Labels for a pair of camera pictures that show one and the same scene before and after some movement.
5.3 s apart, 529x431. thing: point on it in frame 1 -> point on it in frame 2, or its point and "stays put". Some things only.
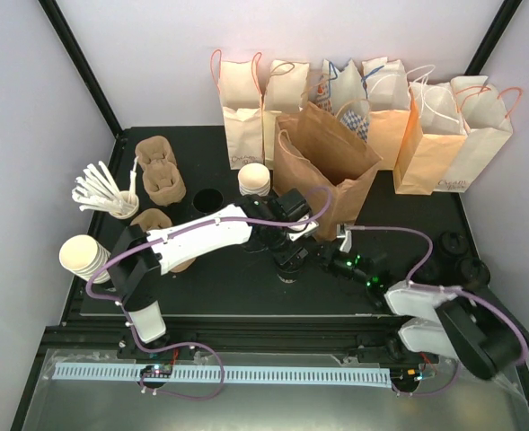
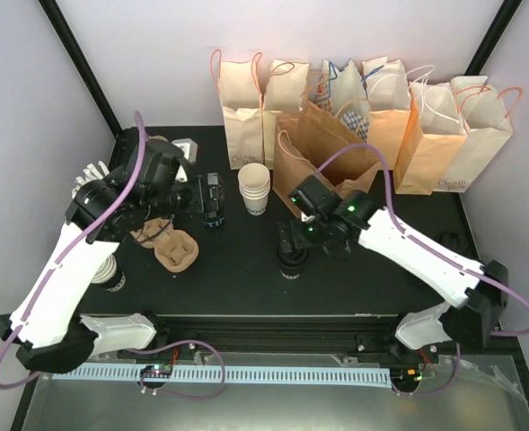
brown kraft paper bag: (315, 148) stays put
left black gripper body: (286, 259) -> (191, 204)
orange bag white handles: (435, 131) stays put
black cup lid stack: (454, 242) stays put
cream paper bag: (286, 91) stays put
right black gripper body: (337, 266) -> (317, 235)
